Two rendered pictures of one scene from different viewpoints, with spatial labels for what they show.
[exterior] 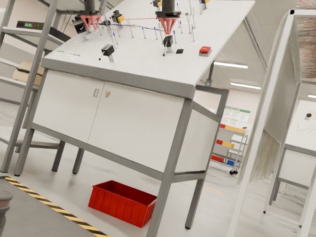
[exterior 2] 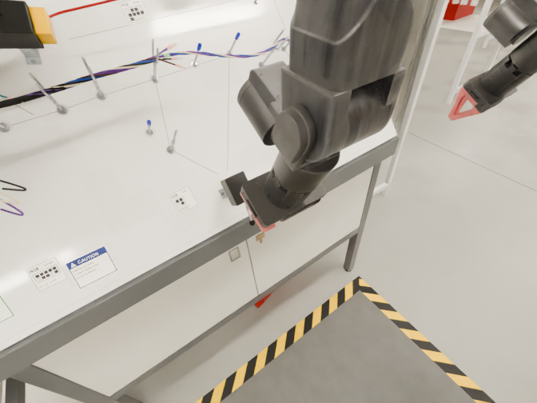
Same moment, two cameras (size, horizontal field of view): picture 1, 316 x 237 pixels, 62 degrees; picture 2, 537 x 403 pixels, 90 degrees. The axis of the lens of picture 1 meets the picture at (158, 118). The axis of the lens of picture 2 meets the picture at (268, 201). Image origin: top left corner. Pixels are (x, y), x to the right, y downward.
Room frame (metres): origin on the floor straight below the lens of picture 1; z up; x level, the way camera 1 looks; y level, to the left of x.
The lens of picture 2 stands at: (1.30, 0.75, 1.36)
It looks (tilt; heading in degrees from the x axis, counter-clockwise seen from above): 44 degrees down; 301
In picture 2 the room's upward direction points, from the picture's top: 6 degrees counter-clockwise
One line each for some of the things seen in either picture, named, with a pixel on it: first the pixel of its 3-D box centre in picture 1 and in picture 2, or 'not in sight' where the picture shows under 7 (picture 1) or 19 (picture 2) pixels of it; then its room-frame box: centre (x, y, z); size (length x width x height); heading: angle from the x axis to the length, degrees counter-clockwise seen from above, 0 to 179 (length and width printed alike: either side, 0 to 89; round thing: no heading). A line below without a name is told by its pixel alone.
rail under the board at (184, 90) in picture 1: (105, 75); (244, 223); (1.60, 0.38, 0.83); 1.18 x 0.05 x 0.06; 61
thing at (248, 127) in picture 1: (248, 145); not in sight; (9.96, -3.56, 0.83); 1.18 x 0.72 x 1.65; 59
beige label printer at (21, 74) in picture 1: (39, 74); not in sight; (2.14, 1.02, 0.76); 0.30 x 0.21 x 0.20; 154
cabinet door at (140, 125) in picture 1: (132, 122); (314, 226); (1.48, 0.13, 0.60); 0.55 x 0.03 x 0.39; 61
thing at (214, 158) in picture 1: (221, 146); not in sight; (6.41, -1.67, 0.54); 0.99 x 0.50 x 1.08; 60
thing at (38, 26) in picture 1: (47, 34); not in sight; (2.16, 1.07, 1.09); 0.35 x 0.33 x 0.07; 61
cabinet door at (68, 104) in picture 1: (67, 103); (172, 314); (1.75, 0.61, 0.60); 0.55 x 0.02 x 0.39; 61
